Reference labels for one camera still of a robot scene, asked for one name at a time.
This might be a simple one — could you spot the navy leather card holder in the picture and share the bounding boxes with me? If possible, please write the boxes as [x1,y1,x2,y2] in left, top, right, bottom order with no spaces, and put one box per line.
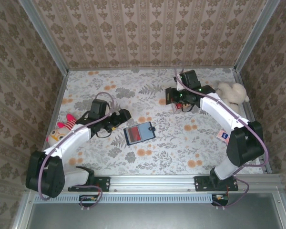
[123,121,156,146]

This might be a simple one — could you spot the white card with blue logo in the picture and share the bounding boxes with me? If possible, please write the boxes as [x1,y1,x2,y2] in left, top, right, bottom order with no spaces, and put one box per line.
[216,129,230,145]

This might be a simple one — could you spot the red card with dark band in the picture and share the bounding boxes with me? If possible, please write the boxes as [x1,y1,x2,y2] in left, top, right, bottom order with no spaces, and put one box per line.
[129,127,142,142]

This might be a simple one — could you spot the plush doll with striped hat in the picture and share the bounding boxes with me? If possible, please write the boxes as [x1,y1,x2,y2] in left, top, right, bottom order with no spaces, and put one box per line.
[46,114,77,146]

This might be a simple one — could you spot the white plush dog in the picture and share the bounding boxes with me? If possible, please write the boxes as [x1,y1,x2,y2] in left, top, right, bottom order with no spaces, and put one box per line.
[215,82,250,113]

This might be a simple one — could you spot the floral print table cover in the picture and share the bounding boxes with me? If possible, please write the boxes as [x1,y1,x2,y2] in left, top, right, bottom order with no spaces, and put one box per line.
[41,68,265,176]

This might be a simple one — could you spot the small black connector board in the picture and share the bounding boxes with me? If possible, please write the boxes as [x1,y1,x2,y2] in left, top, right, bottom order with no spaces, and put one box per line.
[212,194,229,206]
[79,194,98,204]

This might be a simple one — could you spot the grey metal panel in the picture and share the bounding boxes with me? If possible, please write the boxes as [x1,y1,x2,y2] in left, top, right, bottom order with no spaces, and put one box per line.
[28,202,282,229]

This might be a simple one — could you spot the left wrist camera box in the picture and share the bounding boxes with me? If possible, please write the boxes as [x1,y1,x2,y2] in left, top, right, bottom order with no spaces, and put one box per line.
[90,99,110,119]

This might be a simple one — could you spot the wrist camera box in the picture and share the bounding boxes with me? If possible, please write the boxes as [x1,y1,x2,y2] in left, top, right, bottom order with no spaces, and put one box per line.
[180,70,201,89]
[90,99,110,119]

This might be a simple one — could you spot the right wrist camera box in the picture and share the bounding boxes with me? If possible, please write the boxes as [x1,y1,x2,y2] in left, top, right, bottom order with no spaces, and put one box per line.
[180,70,201,89]

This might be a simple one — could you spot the aluminium side rail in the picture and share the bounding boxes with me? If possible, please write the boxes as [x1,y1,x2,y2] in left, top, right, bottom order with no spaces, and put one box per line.
[233,69,273,174]
[41,71,70,153]

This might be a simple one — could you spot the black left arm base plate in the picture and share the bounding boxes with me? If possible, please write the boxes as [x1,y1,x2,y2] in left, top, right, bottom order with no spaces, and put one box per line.
[68,176,111,192]

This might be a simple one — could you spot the aluminium cross rail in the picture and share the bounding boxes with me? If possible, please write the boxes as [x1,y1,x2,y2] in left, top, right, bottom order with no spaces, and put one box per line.
[68,67,236,72]

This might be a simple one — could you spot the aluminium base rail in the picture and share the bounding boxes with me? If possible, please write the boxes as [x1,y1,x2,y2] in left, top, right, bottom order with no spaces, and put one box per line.
[26,174,286,194]

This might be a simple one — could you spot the grey slotted cable duct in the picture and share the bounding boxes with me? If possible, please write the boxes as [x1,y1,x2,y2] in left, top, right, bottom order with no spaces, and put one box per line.
[34,193,277,204]

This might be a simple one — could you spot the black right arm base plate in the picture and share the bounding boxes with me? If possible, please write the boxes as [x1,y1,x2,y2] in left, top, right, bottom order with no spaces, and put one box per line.
[194,176,239,192]

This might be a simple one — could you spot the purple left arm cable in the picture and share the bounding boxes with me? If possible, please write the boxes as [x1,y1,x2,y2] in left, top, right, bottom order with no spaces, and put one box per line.
[37,92,115,211]

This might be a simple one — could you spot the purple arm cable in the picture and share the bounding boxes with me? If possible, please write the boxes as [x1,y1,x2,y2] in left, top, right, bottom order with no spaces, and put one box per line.
[174,68,270,211]
[37,92,115,211]

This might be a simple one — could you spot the aluminium frame post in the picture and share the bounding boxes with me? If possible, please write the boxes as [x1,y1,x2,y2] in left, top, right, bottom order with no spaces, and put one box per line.
[18,0,70,75]
[234,0,281,71]

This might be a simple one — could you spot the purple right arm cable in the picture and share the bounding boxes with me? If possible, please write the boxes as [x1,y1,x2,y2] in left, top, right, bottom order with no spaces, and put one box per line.
[174,68,270,211]

